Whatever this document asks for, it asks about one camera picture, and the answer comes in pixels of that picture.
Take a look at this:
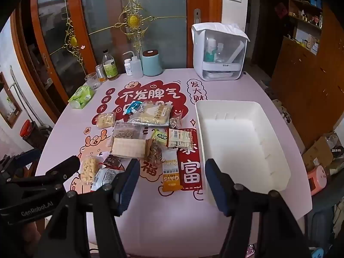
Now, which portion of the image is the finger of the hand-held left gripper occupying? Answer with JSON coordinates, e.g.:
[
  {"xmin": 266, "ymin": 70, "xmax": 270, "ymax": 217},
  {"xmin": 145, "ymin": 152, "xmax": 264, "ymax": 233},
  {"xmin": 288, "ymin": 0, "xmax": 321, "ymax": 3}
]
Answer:
[
  {"xmin": 44, "ymin": 155, "xmax": 81, "ymax": 187},
  {"xmin": 0, "ymin": 148, "xmax": 41, "ymax": 179}
]

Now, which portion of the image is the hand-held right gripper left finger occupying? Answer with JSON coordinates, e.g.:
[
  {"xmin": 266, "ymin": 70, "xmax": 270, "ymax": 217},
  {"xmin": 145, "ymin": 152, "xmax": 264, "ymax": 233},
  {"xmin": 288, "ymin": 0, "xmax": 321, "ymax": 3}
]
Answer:
[{"xmin": 38, "ymin": 158, "xmax": 141, "ymax": 258}]

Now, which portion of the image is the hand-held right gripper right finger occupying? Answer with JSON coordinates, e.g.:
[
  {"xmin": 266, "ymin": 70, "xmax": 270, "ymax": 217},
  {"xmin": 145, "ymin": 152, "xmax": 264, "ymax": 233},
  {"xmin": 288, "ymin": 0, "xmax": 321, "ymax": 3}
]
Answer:
[{"xmin": 205, "ymin": 158, "xmax": 312, "ymax": 258}]

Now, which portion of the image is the white plastic bin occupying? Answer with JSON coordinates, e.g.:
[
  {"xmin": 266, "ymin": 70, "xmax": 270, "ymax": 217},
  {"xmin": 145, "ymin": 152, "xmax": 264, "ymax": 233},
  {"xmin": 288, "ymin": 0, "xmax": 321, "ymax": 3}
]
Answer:
[{"xmin": 195, "ymin": 100, "xmax": 292, "ymax": 197}]

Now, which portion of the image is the large yellow bread packet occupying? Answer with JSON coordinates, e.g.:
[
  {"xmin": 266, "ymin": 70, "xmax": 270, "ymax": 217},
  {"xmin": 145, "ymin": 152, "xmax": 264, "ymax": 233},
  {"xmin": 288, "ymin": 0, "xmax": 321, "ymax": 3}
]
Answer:
[{"xmin": 127, "ymin": 101, "xmax": 173, "ymax": 127}]

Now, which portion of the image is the small clear nut packet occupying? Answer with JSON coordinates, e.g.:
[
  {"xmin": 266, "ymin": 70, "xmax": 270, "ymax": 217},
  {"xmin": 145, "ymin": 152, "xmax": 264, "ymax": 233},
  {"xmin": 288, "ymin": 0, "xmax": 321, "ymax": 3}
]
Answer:
[{"xmin": 169, "ymin": 110, "xmax": 183, "ymax": 129}]

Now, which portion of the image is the white printed snack packet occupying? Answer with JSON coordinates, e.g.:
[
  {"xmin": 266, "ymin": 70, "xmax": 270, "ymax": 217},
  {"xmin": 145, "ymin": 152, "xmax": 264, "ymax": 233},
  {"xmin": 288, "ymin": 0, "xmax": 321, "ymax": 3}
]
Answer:
[{"xmin": 91, "ymin": 168, "xmax": 124, "ymax": 192}]

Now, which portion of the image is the red round container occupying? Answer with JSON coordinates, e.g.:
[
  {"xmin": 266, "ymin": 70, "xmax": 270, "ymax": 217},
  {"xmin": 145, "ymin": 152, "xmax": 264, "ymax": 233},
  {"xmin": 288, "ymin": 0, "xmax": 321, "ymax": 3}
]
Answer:
[{"xmin": 20, "ymin": 120, "xmax": 34, "ymax": 137}]

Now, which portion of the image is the clear popcorn packet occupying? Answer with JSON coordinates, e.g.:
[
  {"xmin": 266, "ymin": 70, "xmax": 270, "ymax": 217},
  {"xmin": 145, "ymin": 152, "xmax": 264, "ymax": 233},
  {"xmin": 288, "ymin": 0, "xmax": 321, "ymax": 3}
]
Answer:
[{"xmin": 79, "ymin": 154, "xmax": 104, "ymax": 185}]

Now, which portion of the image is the dark red snack packet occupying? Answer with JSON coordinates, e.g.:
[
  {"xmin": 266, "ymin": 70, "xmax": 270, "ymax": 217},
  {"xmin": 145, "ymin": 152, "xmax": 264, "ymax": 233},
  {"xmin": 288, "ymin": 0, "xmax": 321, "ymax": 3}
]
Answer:
[{"xmin": 103, "ymin": 154, "xmax": 125, "ymax": 170}]

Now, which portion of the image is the beige wafer packet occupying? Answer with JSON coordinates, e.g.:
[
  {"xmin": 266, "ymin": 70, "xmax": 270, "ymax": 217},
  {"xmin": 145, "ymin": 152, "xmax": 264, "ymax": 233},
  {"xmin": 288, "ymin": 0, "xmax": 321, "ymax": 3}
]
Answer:
[{"xmin": 111, "ymin": 137, "xmax": 147, "ymax": 158}]

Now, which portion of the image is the clear packet of brown nuts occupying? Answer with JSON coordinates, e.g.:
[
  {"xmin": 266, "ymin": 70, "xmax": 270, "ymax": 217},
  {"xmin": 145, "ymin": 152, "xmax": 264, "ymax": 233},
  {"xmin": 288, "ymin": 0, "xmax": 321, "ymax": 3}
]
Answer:
[{"xmin": 145, "ymin": 141, "xmax": 164, "ymax": 166}]

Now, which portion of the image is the orange white oat bar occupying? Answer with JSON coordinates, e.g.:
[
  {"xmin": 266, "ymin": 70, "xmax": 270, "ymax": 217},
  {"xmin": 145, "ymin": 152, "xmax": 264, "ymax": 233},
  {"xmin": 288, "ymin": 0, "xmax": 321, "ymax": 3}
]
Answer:
[{"xmin": 161, "ymin": 148, "xmax": 181, "ymax": 192}]

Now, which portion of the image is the grey translucent snack packet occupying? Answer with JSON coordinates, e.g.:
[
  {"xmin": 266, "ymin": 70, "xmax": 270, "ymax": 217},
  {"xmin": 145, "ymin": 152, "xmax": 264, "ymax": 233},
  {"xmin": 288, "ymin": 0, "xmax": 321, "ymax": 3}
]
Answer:
[{"xmin": 111, "ymin": 122, "xmax": 143, "ymax": 147}]

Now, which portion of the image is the small green snack packet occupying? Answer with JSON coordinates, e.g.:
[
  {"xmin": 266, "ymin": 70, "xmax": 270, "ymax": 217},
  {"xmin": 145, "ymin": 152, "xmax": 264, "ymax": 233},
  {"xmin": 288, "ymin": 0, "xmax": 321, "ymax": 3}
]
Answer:
[{"xmin": 150, "ymin": 129, "xmax": 169, "ymax": 147}]

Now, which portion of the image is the white orange snack packet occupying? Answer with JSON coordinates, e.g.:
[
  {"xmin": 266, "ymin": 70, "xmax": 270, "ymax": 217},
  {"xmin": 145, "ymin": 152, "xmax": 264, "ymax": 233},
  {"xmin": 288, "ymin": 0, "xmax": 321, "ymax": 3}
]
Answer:
[{"xmin": 167, "ymin": 128, "xmax": 199, "ymax": 149}]

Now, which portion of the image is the long metal pole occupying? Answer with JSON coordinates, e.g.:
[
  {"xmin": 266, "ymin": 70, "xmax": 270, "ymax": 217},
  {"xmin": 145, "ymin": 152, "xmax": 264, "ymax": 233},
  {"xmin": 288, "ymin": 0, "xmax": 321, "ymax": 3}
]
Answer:
[{"xmin": 9, "ymin": 64, "xmax": 34, "ymax": 124}]

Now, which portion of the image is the clear packet of yellow crackers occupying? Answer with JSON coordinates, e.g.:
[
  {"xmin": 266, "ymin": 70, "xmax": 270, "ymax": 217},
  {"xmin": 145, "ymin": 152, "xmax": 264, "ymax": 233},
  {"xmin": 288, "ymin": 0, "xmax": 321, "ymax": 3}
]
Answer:
[{"xmin": 95, "ymin": 112, "xmax": 117, "ymax": 129}]

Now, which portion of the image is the green tissue pack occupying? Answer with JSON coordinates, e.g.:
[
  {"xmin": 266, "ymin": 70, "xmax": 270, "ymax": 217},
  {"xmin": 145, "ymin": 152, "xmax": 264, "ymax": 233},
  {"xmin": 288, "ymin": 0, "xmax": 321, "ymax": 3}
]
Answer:
[{"xmin": 68, "ymin": 85, "xmax": 95, "ymax": 110}]

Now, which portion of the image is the blue candy packet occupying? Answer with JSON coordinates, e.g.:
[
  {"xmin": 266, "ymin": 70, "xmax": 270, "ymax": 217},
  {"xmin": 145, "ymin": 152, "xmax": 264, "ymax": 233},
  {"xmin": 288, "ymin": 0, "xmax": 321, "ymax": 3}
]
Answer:
[{"xmin": 127, "ymin": 101, "xmax": 143, "ymax": 115}]

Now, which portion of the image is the clear glass cup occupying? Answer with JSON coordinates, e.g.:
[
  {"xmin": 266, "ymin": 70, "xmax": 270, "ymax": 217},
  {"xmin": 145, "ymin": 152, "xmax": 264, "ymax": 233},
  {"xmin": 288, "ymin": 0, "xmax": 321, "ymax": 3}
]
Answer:
[{"xmin": 85, "ymin": 72, "xmax": 101, "ymax": 90}]

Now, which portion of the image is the pink printed tablecloth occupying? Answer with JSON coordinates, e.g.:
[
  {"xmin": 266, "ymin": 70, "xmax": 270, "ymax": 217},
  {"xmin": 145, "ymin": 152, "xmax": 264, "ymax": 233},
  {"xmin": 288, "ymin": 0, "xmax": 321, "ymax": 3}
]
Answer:
[{"xmin": 35, "ymin": 68, "xmax": 312, "ymax": 258}]

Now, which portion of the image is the pink plastic appliance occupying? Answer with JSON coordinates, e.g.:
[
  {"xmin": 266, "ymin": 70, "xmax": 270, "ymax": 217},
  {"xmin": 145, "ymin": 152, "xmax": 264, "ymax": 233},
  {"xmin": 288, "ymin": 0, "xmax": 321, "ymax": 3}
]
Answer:
[{"xmin": 306, "ymin": 165, "xmax": 327, "ymax": 194}]

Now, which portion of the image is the small metal can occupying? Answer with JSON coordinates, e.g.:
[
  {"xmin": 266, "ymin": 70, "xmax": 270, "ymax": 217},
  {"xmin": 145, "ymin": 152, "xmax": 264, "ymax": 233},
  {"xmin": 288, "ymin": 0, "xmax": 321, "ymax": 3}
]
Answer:
[{"xmin": 95, "ymin": 64, "xmax": 107, "ymax": 82}]

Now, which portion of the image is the cardboard box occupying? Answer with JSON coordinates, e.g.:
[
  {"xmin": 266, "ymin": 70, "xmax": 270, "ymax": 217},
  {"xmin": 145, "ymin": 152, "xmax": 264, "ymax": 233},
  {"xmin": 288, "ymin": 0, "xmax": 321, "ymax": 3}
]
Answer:
[{"xmin": 301, "ymin": 136, "xmax": 335, "ymax": 171}]

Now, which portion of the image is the glass bottle with green label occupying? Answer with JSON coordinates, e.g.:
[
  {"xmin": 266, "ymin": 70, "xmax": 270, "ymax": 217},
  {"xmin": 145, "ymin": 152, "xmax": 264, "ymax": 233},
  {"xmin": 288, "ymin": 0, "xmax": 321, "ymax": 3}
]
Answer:
[{"xmin": 102, "ymin": 50, "xmax": 119, "ymax": 81}]

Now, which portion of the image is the white countertop appliance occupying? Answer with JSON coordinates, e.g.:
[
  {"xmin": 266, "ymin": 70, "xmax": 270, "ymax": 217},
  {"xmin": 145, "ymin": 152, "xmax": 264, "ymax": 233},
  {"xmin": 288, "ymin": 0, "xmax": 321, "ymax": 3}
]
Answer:
[{"xmin": 191, "ymin": 23, "xmax": 250, "ymax": 81}]

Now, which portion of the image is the white squeeze bottle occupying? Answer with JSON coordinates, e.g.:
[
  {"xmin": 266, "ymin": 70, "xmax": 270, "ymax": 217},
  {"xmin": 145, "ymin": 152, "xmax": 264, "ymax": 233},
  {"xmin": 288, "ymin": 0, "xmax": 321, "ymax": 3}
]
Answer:
[{"xmin": 123, "ymin": 51, "xmax": 144, "ymax": 78}]

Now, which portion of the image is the light blue canister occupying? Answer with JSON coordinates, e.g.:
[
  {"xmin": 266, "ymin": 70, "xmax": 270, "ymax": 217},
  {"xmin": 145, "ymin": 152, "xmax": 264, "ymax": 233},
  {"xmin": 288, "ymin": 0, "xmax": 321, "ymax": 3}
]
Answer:
[{"xmin": 142, "ymin": 50, "xmax": 163, "ymax": 76}]

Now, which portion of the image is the clear glass bottle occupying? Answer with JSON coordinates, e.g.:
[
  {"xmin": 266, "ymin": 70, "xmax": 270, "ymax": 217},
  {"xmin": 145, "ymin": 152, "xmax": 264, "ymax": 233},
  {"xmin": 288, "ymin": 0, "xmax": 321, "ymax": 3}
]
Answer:
[{"xmin": 216, "ymin": 42, "xmax": 229, "ymax": 62}]

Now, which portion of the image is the teal white bottle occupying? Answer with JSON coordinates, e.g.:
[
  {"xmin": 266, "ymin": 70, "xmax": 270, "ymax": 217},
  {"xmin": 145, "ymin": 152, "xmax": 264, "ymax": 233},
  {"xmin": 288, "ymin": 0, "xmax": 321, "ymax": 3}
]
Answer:
[{"xmin": 204, "ymin": 38, "xmax": 218, "ymax": 62}]

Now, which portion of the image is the wooden cabinet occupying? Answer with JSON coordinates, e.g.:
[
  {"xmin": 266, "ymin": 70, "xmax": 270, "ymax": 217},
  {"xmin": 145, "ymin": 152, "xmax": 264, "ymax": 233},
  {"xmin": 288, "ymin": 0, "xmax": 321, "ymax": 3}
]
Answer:
[{"xmin": 270, "ymin": 5, "xmax": 344, "ymax": 151}]

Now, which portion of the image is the glass door with gold ornament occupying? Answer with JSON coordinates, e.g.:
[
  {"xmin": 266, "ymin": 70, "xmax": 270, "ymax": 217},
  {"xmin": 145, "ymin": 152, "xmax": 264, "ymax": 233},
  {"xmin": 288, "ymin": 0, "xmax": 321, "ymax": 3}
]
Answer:
[{"xmin": 16, "ymin": 0, "xmax": 223, "ymax": 113}]

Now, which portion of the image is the wooden shelf with small goods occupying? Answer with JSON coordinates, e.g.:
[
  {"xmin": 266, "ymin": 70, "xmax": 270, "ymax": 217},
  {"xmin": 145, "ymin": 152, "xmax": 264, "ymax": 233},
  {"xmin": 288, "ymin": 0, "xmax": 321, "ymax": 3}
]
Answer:
[{"xmin": 287, "ymin": 0, "xmax": 326, "ymax": 57}]

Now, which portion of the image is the wooden picture frame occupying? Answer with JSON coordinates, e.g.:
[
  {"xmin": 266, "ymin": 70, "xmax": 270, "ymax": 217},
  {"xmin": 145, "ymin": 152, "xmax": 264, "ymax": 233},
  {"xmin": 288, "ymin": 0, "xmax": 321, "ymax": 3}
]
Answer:
[{"xmin": 0, "ymin": 71, "xmax": 23, "ymax": 129}]

